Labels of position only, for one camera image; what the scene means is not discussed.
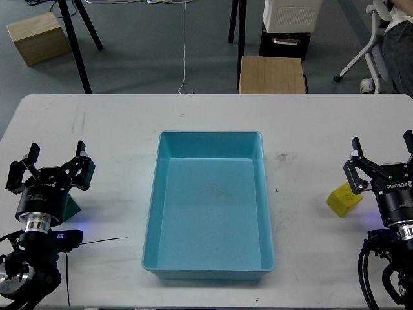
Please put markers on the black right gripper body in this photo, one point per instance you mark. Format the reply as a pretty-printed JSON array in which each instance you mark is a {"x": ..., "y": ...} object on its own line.
[{"x": 394, "y": 193}]

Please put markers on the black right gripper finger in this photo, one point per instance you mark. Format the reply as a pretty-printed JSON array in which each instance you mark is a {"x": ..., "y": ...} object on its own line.
[
  {"x": 353, "y": 166},
  {"x": 408, "y": 138}
]

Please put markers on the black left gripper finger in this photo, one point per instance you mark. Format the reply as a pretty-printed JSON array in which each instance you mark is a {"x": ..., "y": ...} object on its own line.
[
  {"x": 17, "y": 169},
  {"x": 79, "y": 170}
]

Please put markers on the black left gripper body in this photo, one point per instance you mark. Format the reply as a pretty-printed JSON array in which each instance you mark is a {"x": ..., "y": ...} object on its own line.
[{"x": 44, "y": 196}]

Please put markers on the yellow block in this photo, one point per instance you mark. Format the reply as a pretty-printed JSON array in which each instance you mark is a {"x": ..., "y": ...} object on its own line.
[{"x": 342, "y": 200}]

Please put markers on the green block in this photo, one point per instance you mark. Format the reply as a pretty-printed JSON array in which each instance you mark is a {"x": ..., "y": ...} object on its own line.
[{"x": 72, "y": 208}]

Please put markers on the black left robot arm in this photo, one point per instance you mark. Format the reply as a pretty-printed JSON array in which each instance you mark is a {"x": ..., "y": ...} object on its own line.
[{"x": 29, "y": 273}]

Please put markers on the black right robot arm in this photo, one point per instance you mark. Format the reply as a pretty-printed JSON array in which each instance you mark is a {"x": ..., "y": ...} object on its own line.
[{"x": 393, "y": 244}]

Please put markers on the light wooden box left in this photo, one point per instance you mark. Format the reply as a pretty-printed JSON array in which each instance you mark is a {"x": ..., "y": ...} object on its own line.
[{"x": 39, "y": 38}]

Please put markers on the wooden box centre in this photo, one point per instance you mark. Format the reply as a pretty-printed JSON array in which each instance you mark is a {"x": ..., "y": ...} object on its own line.
[{"x": 271, "y": 75}]

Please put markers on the black drawer box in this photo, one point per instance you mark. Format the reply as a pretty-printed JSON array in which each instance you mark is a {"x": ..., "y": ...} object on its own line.
[{"x": 290, "y": 45}]

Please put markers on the white appliance box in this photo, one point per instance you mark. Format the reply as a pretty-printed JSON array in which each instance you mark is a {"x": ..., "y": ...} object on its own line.
[{"x": 291, "y": 16}]

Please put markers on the seated person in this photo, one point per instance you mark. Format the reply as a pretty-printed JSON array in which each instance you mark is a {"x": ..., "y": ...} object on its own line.
[{"x": 397, "y": 47}]

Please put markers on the white office chair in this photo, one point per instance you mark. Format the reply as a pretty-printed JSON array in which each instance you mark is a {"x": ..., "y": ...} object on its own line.
[{"x": 372, "y": 51}]

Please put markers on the blue plastic bin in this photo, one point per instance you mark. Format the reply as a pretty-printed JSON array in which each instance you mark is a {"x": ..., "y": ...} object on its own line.
[{"x": 209, "y": 214}]

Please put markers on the black table legs centre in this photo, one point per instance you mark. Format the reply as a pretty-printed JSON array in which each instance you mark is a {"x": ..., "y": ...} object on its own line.
[{"x": 238, "y": 17}]

